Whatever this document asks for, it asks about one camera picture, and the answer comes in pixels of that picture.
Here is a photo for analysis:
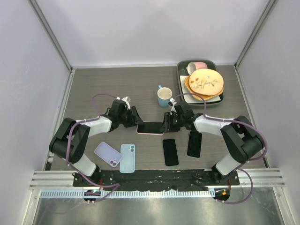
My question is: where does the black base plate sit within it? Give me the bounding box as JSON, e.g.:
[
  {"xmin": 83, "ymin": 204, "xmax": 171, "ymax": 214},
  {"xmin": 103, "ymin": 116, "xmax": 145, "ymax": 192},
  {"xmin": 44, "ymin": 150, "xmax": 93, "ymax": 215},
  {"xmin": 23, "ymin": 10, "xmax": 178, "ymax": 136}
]
[{"xmin": 72, "ymin": 169, "xmax": 240, "ymax": 192}]

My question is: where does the black phone middle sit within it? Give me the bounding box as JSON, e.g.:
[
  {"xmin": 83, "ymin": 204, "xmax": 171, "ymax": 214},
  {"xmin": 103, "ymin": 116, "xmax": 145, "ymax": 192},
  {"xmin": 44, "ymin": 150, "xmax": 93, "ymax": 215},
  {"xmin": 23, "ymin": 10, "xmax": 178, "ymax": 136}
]
[{"xmin": 162, "ymin": 139, "xmax": 179, "ymax": 166}]

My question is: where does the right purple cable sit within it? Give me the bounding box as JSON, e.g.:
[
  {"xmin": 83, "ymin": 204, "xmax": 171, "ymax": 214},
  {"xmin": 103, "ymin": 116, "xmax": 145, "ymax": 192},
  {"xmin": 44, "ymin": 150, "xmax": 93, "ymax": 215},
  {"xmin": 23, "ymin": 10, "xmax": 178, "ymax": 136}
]
[{"xmin": 172, "ymin": 93, "xmax": 269, "ymax": 205}]

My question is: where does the purple cable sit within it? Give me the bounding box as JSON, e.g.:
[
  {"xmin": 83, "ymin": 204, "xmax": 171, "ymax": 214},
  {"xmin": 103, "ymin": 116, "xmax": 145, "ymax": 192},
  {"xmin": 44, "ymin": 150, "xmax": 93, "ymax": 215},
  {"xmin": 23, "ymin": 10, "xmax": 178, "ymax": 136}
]
[
  {"xmin": 65, "ymin": 93, "xmax": 122, "ymax": 202},
  {"xmin": 172, "ymin": 93, "xmax": 269, "ymax": 205}
]

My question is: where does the white cable duct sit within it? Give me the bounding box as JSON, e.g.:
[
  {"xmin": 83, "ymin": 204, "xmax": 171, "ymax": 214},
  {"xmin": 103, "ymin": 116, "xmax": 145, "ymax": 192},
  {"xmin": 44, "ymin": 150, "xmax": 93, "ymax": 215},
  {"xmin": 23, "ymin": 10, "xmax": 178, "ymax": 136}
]
[{"xmin": 40, "ymin": 188, "xmax": 215, "ymax": 198}]

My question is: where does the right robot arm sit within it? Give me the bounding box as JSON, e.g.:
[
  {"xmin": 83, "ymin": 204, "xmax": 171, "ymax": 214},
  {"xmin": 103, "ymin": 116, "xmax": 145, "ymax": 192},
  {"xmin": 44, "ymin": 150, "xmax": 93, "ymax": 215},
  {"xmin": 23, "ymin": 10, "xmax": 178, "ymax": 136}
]
[{"xmin": 159, "ymin": 103, "xmax": 268, "ymax": 185}]

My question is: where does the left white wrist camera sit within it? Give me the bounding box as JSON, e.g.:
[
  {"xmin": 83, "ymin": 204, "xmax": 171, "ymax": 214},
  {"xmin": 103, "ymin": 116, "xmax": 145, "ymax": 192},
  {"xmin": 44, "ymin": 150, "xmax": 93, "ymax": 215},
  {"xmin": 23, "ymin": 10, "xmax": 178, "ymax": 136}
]
[{"xmin": 116, "ymin": 96, "xmax": 131, "ymax": 110}]

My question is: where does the black phone right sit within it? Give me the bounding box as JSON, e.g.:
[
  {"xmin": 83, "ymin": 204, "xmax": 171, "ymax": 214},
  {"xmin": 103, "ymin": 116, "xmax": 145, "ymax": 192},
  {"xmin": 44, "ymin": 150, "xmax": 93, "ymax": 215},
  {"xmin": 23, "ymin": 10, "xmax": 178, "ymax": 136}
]
[{"xmin": 187, "ymin": 131, "xmax": 202, "ymax": 158}]

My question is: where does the white square plate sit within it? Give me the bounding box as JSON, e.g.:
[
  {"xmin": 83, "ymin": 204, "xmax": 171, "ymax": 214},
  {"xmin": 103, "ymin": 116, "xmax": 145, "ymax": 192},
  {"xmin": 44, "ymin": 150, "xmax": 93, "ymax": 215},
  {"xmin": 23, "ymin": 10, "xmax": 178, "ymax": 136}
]
[{"xmin": 180, "ymin": 75, "xmax": 222, "ymax": 104}]

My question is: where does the orange bird plate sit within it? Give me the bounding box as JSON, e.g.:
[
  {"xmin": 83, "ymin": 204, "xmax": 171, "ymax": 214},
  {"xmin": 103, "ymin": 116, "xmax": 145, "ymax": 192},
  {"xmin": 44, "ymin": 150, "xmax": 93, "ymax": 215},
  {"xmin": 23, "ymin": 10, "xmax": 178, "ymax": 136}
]
[{"xmin": 188, "ymin": 68, "xmax": 224, "ymax": 96}]

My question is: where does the blue mug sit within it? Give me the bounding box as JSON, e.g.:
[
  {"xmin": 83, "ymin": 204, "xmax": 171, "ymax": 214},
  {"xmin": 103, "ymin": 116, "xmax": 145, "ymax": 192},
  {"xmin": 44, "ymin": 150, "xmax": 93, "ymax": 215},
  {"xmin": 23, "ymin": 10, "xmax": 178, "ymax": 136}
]
[{"xmin": 157, "ymin": 85, "xmax": 173, "ymax": 107}]

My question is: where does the purple phone case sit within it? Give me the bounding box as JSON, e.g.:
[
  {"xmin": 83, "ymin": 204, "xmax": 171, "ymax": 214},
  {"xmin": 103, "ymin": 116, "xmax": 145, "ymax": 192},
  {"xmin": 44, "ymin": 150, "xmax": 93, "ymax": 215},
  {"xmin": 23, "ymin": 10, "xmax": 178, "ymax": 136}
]
[{"xmin": 94, "ymin": 142, "xmax": 122, "ymax": 167}]

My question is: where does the blue-edged black phone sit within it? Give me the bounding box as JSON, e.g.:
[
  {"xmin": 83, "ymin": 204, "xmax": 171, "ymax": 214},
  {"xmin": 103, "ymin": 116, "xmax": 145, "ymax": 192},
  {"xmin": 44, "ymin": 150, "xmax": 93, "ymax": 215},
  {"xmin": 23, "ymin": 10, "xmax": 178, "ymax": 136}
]
[{"xmin": 137, "ymin": 122, "xmax": 163, "ymax": 134}]

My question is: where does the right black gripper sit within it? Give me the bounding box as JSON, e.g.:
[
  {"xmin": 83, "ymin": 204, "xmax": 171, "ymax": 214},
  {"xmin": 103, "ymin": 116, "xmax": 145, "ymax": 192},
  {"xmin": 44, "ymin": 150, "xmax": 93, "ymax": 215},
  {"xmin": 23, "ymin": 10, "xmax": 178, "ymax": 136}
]
[{"xmin": 160, "ymin": 112, "xmax": 185, "ymax": 133}]

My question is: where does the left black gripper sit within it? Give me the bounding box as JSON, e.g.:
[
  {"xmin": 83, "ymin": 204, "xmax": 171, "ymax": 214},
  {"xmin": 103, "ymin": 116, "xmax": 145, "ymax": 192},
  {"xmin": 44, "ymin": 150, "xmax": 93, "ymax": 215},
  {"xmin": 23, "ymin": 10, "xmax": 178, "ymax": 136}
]
[{"xmin": 118, "ymin": 107, "xmax": 143, "ymax": 128}]

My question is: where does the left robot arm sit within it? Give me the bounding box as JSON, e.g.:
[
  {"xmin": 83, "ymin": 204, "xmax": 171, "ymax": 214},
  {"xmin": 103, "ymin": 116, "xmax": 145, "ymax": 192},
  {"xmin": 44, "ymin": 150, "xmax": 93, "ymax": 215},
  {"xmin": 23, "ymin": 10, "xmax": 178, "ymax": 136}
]
[{"xmin": 49, "ymin": 97, "xmax": 143, "ymax": 187}]

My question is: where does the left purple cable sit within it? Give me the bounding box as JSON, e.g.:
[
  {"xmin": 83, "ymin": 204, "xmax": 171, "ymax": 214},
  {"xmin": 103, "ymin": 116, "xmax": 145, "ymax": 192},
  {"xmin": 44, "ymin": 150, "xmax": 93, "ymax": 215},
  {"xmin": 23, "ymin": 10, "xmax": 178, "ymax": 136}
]
[{"xmin": 65, "ymin": 93, "xmax": 122, "ymax": 202}]

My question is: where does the pink cup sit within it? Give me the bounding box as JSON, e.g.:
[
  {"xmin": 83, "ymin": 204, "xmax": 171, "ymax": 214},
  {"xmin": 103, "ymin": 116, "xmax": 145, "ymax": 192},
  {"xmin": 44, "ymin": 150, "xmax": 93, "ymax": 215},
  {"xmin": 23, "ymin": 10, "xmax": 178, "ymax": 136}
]
[{"xmin": 186, "ymin": 62, "xmax": 208, "ymax": 75}]

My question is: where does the woven yellow plate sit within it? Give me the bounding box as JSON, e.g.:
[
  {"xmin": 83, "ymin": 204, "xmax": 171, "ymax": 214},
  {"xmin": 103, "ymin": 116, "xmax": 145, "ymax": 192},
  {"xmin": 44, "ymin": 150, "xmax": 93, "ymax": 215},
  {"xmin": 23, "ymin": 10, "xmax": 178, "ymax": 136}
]
[{"xmin": 184, "ymin": 76, "xmax": 224, "ymax": 101}]

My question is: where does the light blue phone case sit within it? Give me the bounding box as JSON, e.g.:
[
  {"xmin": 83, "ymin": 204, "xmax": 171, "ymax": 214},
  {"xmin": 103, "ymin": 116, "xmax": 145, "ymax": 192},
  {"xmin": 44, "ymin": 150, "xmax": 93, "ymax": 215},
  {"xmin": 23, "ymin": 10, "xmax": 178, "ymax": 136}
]
[{"xmin": 120, "ymin": 143, "xmax": 135, "ymax": 173}]

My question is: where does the pink phone case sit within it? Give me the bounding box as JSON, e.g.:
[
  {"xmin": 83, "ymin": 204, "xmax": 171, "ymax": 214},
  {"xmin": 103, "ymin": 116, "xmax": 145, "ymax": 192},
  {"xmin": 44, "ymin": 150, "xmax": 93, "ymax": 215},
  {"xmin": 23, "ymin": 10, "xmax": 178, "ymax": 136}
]
[{"xmin": 136, "ymin": 123, "xmax": 164, "ymax": 135}]

